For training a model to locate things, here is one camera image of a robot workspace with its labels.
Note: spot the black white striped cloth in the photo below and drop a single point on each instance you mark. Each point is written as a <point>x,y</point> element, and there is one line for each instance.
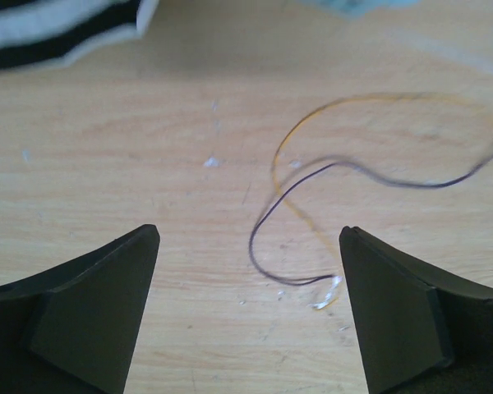
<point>58,33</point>

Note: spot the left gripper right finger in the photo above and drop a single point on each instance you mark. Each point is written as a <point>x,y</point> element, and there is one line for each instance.
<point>420,328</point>

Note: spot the blue plastic basket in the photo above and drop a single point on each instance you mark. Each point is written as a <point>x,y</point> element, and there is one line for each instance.
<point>355,8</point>

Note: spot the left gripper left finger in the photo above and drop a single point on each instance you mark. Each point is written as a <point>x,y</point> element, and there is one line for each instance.
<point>73,328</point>

